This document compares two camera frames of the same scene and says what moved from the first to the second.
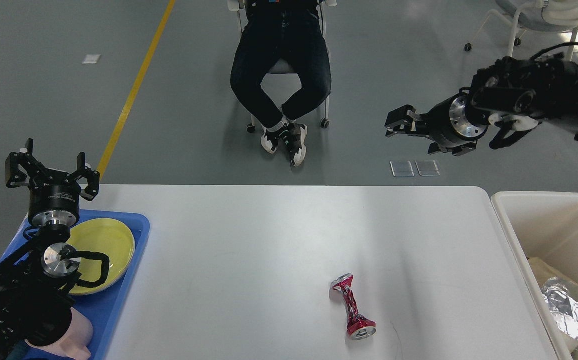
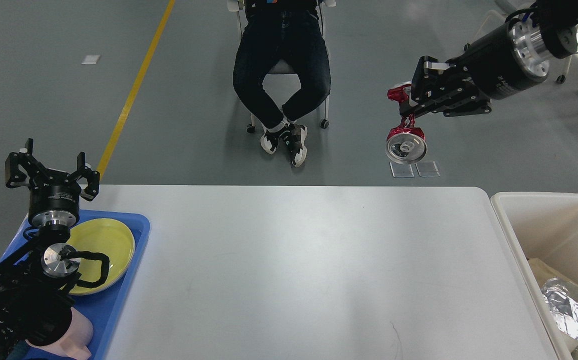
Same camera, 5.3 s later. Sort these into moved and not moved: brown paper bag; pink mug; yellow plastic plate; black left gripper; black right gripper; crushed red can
Moved: crushed red can; black right gripper
Not moved: pink mug; black left gripper; yellow plastic plate; brown paper bag
